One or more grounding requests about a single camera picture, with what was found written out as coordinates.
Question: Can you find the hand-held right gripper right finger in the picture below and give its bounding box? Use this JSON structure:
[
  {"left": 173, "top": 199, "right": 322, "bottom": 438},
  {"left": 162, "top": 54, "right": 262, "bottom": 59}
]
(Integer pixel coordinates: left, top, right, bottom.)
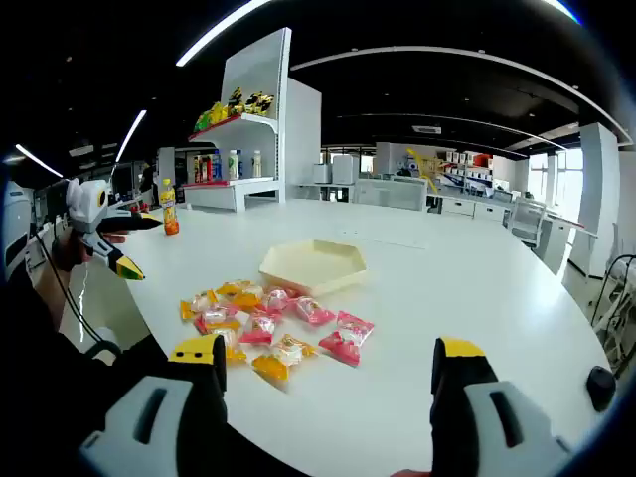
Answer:
[{"left": 429, "top": 336, "right": 572, "bottom": 477}]

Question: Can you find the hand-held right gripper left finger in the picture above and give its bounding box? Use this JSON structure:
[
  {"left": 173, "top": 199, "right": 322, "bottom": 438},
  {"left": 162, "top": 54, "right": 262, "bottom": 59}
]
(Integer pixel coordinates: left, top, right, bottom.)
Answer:
[{"left": 79, "top": 332, "right": 235, "bottom": 477}]

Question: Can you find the pile of marshmallows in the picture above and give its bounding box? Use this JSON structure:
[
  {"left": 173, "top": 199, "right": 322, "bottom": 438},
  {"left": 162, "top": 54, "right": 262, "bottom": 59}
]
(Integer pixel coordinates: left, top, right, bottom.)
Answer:
[{"left": 179, "top": 279, "right": 376, "bottom": 382}]

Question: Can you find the cream hexagonal bowl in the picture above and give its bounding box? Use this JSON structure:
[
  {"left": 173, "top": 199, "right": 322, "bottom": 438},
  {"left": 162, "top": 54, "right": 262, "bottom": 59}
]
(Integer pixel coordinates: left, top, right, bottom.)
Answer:
[{"left": 258, "top": 238, "right": 370, "bottom": 295}]

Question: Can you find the person's left hand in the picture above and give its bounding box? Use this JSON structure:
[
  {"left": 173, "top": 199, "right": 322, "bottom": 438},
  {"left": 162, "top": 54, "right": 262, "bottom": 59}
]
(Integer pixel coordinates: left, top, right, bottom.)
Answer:
[{"left": 52, "top": 230, "right": 128, "bottom": 273}]

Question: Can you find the orange juice bottle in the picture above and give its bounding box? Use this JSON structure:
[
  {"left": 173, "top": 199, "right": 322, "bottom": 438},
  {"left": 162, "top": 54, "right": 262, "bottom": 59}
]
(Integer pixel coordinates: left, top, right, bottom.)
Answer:
[{"left": 161, "top": 178, "right": 181, "bottom": 238}]

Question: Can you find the ceiling light strip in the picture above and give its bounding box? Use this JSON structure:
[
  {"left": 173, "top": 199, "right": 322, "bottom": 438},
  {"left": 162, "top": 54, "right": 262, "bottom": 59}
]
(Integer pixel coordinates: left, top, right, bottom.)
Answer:
[
  {"left": 14, "top": 143, "right": 65, "bottom": 179},
  {"left": 176, "top": 0, "right": 269, "bottom": 68},
  {"left": 114, "top": 108, "right": 149, "bottom": 164}
]

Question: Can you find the white chest device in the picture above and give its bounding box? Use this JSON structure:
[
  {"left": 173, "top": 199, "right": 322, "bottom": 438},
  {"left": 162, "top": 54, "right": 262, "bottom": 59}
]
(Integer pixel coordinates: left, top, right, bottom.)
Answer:
[{"left": 2, "top": 181, "right": 34, "bottom": 282}]

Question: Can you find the person in black shirt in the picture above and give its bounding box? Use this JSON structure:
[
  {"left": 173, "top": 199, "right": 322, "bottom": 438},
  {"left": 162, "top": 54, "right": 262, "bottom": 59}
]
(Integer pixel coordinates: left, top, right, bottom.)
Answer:
[{"left": 0, "top": 277, "right": 170, "bottom": 477}]

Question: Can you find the black round object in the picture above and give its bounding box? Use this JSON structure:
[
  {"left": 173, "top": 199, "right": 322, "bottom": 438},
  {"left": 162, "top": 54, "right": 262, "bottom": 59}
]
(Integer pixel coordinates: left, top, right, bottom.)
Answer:
[{"left": 585, "top": 365, "right": 618, "bottom": 412}]

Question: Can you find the white table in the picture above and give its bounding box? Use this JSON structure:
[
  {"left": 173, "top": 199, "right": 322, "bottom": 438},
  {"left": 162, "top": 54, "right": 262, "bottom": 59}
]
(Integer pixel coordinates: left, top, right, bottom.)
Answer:
[{"left": 116, "top": 198, "right": 615, "bottom": 477}]

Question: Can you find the white display shelf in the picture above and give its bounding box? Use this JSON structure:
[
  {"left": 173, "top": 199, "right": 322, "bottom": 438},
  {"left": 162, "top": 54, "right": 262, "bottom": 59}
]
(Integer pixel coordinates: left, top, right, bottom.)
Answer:
[{"left": 181, "top": 27, "right": 323, "bottom": 214}]

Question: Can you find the white office chair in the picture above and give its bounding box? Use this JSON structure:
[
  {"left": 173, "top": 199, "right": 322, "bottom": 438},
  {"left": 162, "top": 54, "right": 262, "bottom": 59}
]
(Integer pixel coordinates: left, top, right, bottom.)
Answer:
[{"left": 506, "top": 196, "right": 548, "bottom": 249}]

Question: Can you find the white box appliance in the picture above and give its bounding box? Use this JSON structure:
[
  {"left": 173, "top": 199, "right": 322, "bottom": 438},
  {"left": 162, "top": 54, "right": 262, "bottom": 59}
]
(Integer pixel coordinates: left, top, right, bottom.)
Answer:
[{"left": 331, "top": 153, "right": 360, "bottom": 186}]

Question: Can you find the white cabinet row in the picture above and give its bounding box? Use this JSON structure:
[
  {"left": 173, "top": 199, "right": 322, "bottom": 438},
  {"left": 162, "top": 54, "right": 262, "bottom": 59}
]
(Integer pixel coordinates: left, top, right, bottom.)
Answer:
[{"left": 426, "top": 193, "right": 513, "bottom": 223}]

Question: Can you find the white mesh partition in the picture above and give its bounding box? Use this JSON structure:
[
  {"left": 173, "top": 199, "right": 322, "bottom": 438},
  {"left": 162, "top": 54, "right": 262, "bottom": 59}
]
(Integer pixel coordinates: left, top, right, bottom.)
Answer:
[{"left": 352, "top": 177, "right": 429, "bottom": 213}]

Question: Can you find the yellow crane model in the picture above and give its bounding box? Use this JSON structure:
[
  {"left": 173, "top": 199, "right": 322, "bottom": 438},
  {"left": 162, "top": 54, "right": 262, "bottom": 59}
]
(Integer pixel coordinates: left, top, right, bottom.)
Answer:
[{"left": 405, "top": 147, "right": 443, "bottom": 195}]

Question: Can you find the black cable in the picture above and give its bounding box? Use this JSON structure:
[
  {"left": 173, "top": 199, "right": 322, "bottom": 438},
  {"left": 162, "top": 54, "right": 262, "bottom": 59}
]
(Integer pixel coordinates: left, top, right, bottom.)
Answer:
[{"left": 34, "top": 231, "right": 123, "bottom": 359}]

